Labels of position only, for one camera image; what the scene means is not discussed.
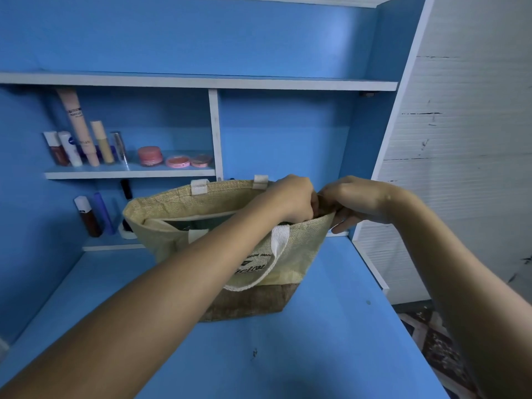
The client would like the blue cosmetic tube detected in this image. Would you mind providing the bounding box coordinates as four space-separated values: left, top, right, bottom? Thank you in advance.
91 192 117 236

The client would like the person's right forearm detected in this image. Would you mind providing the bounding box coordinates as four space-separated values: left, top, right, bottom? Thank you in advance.
386 188 532 399

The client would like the white shelf unit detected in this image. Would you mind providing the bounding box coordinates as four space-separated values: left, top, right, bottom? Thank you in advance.
0 0 400 250

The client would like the white tube blue label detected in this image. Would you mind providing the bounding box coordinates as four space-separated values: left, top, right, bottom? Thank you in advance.
57 131 84 168

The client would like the person's right hand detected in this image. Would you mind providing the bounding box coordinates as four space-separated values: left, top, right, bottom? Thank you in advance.
318 176 408 233

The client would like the tan woven basket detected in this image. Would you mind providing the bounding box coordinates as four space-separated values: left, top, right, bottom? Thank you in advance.
122 174 337 323

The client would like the person's left hand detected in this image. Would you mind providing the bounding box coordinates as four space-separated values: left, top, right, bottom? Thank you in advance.
253 174 319 225

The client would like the person's left forearm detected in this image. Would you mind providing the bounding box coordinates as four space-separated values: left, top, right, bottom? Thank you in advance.
0 195 288 399

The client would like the pink round jar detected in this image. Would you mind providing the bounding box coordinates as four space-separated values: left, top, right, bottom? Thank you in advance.
137 146 165 167

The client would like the white slatted cabinet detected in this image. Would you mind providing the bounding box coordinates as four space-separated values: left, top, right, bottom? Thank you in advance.
353 0 532 306

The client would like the short beige cosmetic tube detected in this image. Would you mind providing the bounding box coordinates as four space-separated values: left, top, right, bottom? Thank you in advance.
90 120 116 165

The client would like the brown lipstick tube white cap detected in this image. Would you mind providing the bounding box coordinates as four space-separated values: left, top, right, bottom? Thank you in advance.
74 195 103 238

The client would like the tall beige cosmetic tube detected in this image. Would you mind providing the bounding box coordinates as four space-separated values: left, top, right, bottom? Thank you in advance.
57 87 101 168

